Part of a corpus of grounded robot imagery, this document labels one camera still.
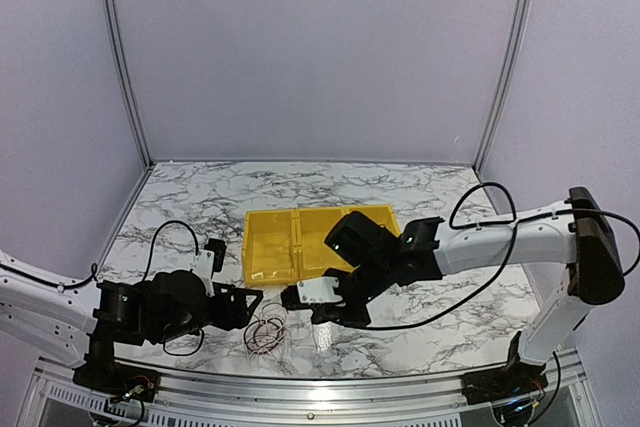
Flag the white cable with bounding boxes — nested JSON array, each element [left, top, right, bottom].
[[244, 302, 316, 363]]

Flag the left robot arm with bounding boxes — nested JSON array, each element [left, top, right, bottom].
[[1, 239, 263, 392]]

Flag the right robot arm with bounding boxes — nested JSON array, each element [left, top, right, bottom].
[[311, 187, 639, 395]]

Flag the yellow bin middle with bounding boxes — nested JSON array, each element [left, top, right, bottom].
[[296, 207, 353, 281]]

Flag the yellow bin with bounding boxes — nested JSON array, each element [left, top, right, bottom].
[[296, 207, 353, 281], [342, 204, 401, 236], [242, 209, 298, 287]]

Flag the yellow bin left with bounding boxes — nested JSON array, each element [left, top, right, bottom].
[[242, 209, 298, 287]]

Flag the yellow bin right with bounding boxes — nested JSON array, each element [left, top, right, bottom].
[[342, 204, 401, 236]]

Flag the red cable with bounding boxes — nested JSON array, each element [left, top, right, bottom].
[[243, 316, 287, 354]]

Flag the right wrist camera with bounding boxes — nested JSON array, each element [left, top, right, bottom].
[[280, 277, 344, 311]]

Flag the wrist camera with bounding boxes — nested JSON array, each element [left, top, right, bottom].
[[191, 238, 227, 279], [280, 277, 344, 311]]

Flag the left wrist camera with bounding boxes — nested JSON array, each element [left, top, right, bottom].
[[191, 238, 227, 279]]

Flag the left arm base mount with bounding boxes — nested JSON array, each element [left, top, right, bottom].
[[73, 364, 160, 426]]

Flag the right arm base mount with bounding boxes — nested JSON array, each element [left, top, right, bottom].
[[461, 368, 548, 426]]

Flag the right aluminium frame post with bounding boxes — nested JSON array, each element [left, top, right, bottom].
[[473, 0, 532, 175]]

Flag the aluminium frame post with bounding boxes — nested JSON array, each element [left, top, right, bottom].
[[473, 0, 532, 175], [102, 0, 154, 170]]

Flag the left aluminium frame post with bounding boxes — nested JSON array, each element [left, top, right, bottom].
[[102, 0, 154, 170]]

